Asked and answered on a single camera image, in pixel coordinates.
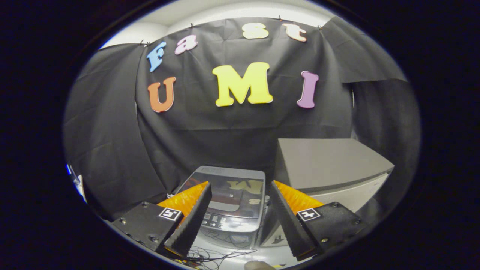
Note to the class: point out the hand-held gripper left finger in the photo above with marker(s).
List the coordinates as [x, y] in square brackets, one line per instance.
[191, 221]

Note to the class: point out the black backdrop cloth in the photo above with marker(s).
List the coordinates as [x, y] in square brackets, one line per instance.
[210, 142]

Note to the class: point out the white cabinet with dark top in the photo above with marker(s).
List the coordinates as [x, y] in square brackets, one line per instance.
[326, 161]

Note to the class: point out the grey washing machine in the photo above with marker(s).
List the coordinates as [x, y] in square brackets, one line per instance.
[232, 225]

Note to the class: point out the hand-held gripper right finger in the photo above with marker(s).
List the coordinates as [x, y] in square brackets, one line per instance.
[290, 225]

